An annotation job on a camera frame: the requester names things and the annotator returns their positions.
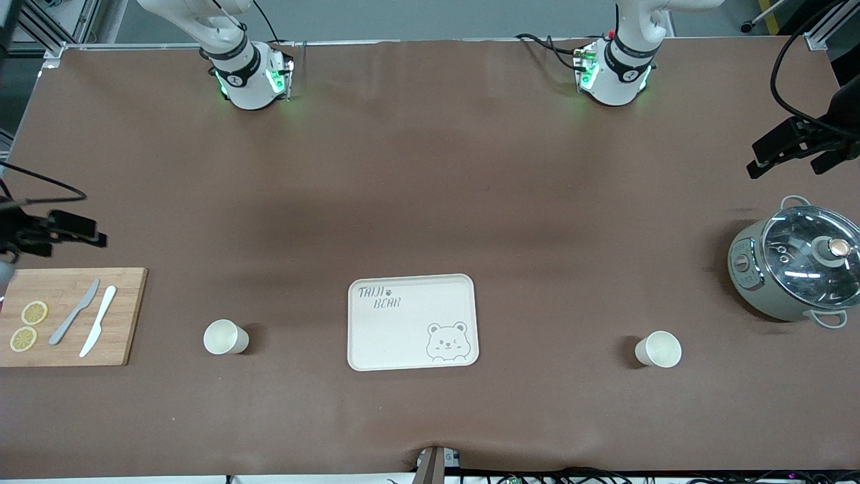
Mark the white IKEA cup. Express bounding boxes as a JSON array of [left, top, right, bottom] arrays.
[[634, 330, 683, 368], [203, 319, 250, 356]]

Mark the grey plastic knife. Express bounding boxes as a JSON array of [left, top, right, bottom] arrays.
[[48, 279, 101, 346]]

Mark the glass pot lid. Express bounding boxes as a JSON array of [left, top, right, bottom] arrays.
[[761, 205, 860, 311]]

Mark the white plastic knife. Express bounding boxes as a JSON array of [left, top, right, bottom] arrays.
[[79, 286, 118, 358]]

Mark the bamboo cutting board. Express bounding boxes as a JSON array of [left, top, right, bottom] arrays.
[[0, 268, 148, 368]]

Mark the black caster with metal leg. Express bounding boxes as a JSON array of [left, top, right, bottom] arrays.
[[743, 0, 793, 34]]

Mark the grey-green electric pot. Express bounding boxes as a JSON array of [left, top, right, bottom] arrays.
[[728, 195, 860, 330]]

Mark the beige bear print tray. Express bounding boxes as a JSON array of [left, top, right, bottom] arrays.
[[347, 274, 480, 372]]

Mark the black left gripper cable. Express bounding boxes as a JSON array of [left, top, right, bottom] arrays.
[[771, 0, 849, 135]]

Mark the aluminium frame post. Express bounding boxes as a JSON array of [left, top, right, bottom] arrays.
[[13, 0, 101, 58], [805, 0, 860, 52]]

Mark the black left arm base cable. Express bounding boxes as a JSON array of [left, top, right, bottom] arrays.
[[515, 32, 585, 71]]

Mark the black arm base cable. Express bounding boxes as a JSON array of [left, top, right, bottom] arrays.
[[252, 0, 280, 45], [515, 32, 585, 71]]

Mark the black right arm base cable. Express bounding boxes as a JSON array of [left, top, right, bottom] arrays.
[[252, 0, 280, 45]]

